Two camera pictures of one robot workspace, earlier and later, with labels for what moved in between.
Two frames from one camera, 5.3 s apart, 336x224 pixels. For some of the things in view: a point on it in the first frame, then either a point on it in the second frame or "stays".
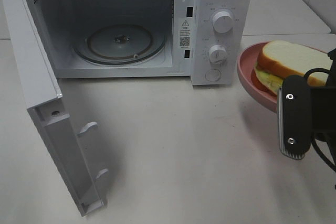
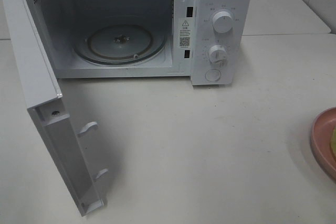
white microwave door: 69,148 stays
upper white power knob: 222,22 stays
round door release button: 212,75 stays
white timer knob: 218,54 stays
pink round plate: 247,61 -> 321,134
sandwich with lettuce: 278,59 -> 333,144
